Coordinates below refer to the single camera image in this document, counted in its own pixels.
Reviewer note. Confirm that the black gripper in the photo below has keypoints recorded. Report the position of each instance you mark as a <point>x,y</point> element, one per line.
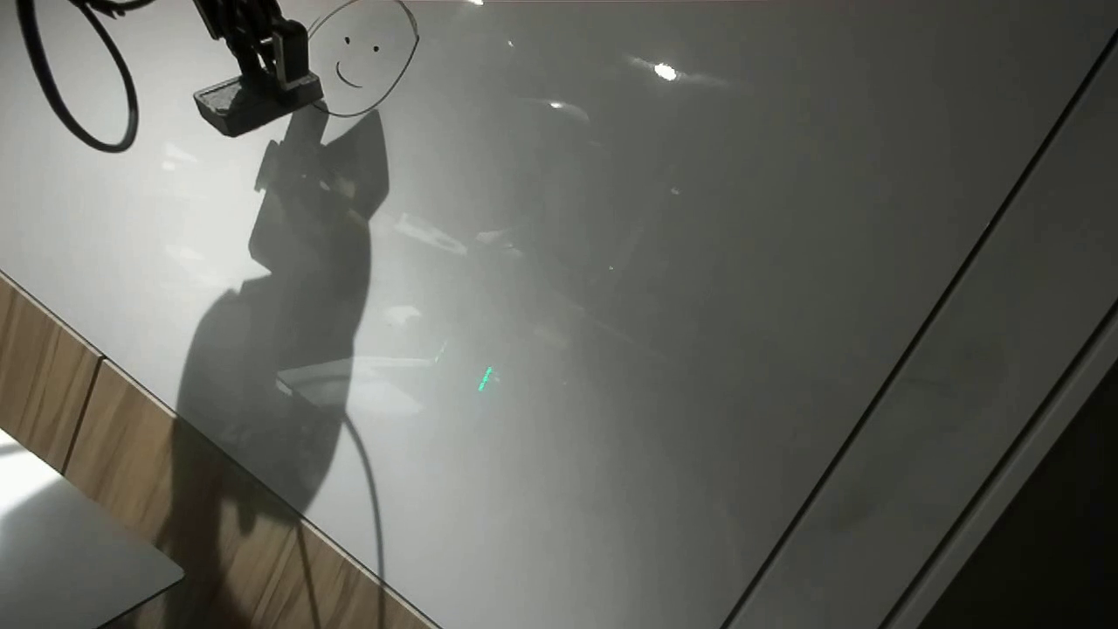
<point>240,15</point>

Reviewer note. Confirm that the black foam whiteboard eraser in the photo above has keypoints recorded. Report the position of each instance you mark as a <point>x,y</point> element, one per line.
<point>250,105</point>

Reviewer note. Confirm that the large glass whiteboard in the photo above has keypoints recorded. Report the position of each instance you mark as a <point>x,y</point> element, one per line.
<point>700,292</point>

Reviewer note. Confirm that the narrow glass whiteboard panel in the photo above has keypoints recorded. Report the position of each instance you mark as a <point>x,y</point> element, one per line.
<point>931,465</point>

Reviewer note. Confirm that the white platform board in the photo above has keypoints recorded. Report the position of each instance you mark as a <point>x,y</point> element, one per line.
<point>70,547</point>

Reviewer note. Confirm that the wooden wall panel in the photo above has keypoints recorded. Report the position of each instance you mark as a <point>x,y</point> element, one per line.
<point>47,384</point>

